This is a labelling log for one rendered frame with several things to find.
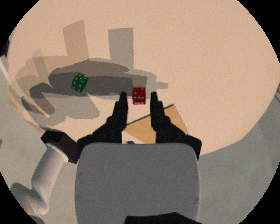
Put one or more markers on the tan mat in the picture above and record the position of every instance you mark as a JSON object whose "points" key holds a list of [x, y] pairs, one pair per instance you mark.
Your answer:
{"points": [[141, 128]]}

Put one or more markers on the red die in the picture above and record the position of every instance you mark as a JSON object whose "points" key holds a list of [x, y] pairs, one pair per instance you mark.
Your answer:
{"points": [[139, 96]]}

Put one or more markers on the green die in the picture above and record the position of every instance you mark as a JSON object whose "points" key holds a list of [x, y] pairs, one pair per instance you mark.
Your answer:
{"points": [[79, 83]]}

